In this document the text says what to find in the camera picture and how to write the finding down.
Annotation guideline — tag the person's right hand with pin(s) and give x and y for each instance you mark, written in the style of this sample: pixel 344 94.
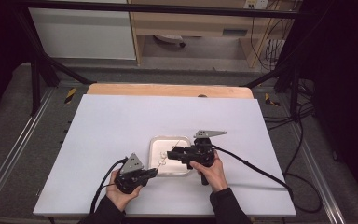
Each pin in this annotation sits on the person's right hand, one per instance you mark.
pixel 214 177

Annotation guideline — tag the white board table cover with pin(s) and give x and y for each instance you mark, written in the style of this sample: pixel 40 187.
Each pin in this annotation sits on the white board table cover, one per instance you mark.
pixel 121 124

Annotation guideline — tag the wooden table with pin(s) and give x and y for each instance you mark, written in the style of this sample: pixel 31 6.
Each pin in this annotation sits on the wooden table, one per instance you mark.
pixel 167 90

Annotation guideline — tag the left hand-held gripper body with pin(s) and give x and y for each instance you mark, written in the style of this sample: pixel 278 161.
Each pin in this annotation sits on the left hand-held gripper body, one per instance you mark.
pixel 131 179

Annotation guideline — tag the yellow black striped tape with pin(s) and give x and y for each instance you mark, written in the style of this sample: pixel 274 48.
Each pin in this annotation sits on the yellow black striped tape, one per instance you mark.
pixel 70 95
pixel 271 100

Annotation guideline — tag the aluminium floor rail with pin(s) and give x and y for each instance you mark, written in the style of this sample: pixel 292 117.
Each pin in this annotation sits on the aluminium floor rail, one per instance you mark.
pixel 318 175
pixel 18 141

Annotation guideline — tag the white cabinet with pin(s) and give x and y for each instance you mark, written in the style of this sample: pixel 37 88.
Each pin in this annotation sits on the white cabinet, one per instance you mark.
pixel 84 34

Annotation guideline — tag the white wall power socket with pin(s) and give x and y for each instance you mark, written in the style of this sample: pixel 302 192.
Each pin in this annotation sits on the white wall power socket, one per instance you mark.
pixel 256 3

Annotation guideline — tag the square white tray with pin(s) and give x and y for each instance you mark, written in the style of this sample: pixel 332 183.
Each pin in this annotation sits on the square white tray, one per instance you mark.
pixel 160 144

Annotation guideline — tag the black metal frame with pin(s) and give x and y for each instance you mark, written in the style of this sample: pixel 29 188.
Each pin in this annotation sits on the black metal frame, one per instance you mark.
pixel 167 8

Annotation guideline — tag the light wooden desk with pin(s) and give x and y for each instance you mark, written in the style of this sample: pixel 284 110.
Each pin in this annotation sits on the light wooden desk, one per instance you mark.
pixel 192 23

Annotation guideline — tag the person's left hand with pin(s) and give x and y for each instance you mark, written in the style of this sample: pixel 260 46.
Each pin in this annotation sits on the person's left hand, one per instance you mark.
pixel 121 197

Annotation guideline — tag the dark curtain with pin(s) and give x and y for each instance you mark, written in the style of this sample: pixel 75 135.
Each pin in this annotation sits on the dark curtain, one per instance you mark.
pixel 345 77
pixel 0 46

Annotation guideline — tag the office chair base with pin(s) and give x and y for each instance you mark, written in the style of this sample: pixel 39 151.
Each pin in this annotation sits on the office chair base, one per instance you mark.
pixel 171 39

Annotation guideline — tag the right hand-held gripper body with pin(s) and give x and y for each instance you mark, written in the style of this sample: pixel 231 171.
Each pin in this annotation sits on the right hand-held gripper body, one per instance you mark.
pixel 202 152

